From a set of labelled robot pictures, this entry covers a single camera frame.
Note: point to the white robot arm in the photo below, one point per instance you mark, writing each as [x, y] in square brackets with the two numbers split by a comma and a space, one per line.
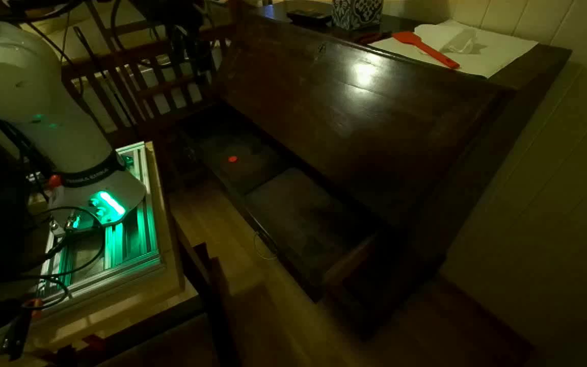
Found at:
[15, 81]

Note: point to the red spatula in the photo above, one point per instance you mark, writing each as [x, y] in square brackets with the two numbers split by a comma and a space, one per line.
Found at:
[424, 48]

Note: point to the dark wooden chair back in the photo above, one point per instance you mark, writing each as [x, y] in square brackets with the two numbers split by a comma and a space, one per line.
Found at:
[214, 306]

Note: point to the white paper sheet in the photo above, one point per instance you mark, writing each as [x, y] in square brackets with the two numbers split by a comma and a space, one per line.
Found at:
[497, 52]

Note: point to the robot base stand green lit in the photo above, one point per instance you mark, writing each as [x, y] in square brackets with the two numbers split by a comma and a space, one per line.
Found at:
[132, 237]

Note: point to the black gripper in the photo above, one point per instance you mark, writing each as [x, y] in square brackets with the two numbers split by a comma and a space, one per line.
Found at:
[171, 16]

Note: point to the open wooden drawer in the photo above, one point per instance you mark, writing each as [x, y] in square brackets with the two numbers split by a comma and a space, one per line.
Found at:
[294, 217]

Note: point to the floral patterned tissue box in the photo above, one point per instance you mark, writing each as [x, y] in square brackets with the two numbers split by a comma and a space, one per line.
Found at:
[355, 12]

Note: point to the wooden slatted chair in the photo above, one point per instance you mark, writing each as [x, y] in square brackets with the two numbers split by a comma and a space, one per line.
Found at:
[137, 81]

